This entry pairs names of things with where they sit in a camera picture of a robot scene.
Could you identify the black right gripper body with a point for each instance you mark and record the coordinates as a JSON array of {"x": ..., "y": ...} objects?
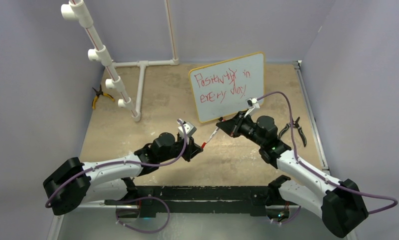
[{"x": 244, "y": 127}]

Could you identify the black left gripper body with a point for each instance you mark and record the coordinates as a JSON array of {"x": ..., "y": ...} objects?
[{"x": 185, "y": 154}]

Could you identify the red-capped white marker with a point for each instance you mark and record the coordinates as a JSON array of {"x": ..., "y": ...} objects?
[{"x": 212, "y": 135}]

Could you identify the yellow-framed whiteboard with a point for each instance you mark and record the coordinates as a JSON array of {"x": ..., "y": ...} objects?
[{"x": 221, "y": 89}]

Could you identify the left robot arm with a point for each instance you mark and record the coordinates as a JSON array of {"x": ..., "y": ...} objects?
[{"x": 76, "y": 182}]

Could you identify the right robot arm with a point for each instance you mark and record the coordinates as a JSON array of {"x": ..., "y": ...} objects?
[{"x": 329, "y": 198}]

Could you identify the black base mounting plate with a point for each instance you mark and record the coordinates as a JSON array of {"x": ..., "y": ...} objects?
[{"x": 256, "y": 201}]

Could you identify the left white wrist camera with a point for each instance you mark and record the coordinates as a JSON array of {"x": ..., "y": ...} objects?
[{"x": 186, "y": 128}]

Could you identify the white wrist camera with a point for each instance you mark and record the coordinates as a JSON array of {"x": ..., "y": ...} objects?
[
  {"x": 186, "y": 128},
  {"x": 253, "y": 106}
]

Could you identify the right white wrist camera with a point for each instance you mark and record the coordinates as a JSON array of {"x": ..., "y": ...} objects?
[{"x": 253, "y": 106}]

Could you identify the yellow-handled pliers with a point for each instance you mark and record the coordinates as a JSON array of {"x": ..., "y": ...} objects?
[{"x": 98, "y": 93}]

